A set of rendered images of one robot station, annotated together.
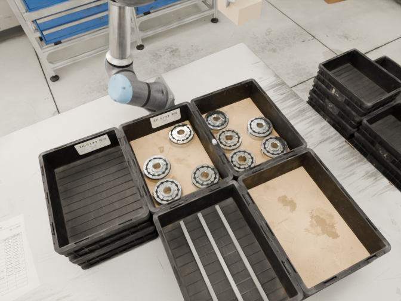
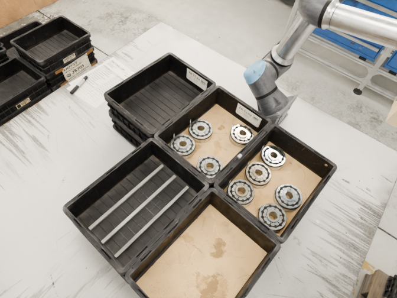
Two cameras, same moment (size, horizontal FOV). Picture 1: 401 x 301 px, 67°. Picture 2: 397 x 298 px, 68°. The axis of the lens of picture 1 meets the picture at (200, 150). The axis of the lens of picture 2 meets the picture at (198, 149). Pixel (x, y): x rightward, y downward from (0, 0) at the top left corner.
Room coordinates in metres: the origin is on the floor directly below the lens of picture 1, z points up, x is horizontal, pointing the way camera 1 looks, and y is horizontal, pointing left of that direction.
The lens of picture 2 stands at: (0.18, -0.46, 1.85)
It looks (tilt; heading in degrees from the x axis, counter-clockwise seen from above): 57 degrees down; 56
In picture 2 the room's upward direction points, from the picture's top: 8 degrees clockwise
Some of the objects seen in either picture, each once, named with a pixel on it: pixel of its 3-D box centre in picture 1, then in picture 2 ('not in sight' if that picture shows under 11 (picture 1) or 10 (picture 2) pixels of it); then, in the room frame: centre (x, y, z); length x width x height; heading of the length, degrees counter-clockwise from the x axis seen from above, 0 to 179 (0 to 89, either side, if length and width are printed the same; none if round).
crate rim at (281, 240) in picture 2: (244, 123); (277, 177); (0.74, -0.18, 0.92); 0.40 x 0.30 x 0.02; 21
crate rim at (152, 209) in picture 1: (172, 151); (214, 130); (0.63, 0.10, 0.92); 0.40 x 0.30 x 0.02; 21
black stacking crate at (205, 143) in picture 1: (173, 159); (213, 137); (0.63, 0.10, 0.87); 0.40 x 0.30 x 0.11; 21
